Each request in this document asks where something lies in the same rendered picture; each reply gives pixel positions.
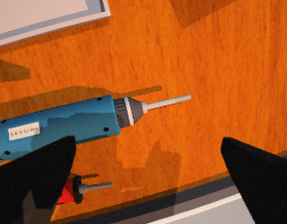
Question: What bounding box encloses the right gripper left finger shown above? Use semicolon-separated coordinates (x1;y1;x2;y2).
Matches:
0;135;77;224

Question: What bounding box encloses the blue cordless screwdriver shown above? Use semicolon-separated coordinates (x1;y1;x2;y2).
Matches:
0;95;191;162

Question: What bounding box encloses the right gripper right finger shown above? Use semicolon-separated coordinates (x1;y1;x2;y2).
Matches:
220;137;287;224

